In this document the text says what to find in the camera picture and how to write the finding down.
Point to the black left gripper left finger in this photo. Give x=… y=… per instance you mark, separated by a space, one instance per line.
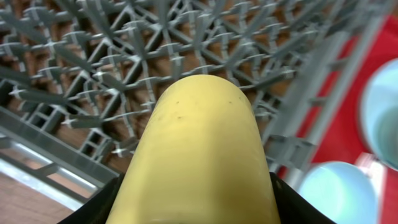
x=97 y=209

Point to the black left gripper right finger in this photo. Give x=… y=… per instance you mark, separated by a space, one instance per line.
x=292 y=208

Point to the small light blue saucer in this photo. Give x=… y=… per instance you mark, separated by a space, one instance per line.
x=342 y=192

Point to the yellow plastic cup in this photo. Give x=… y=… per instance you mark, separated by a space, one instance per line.
x=200 y=160

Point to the light green bowl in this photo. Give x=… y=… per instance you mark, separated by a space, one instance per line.
x=386 y=137

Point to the grey plastic dishwasher rack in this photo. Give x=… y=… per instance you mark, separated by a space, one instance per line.
x=80 y=78

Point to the red plastic serving tray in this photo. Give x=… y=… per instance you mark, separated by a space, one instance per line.
x=343 y=139

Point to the white plastic fork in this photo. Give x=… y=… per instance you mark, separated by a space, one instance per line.
x=370 y=165

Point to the large light blue plate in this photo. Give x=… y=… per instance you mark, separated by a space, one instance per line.
x=379 y=95

